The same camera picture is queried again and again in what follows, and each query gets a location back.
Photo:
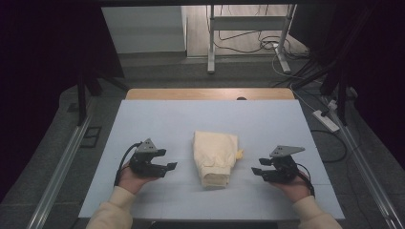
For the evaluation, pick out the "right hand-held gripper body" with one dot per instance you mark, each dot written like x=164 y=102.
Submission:
x=281 y=168

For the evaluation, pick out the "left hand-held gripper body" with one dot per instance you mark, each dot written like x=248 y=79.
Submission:
x=144 y=163

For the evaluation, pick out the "cream baby pants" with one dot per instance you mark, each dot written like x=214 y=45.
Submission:
x=215 y=159

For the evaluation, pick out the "person's left hand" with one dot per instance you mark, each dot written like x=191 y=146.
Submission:
x=137 y=181

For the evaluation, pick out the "person's right hand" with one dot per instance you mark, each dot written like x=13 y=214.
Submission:
x=294 y=189

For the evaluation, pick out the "black floor socket plate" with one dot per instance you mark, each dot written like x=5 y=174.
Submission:
x=91 y=136

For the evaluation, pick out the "white power strip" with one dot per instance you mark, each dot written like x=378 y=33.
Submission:
x=325 y=120

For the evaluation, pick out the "wooden table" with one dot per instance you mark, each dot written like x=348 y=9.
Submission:
x=191 y=93

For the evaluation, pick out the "white plug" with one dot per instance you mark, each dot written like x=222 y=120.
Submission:
x=332 y=105

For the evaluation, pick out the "black metal stand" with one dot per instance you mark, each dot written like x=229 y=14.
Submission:
x=82 y=95
x=342 y=92

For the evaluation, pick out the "aluminium rail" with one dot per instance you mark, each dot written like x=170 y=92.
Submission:
x=366 y=171
x=60 y=171

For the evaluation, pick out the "white wall panel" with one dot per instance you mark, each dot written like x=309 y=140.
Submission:
x=143 y=30

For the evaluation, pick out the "white desk frame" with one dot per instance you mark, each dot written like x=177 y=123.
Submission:
x=245 y=23

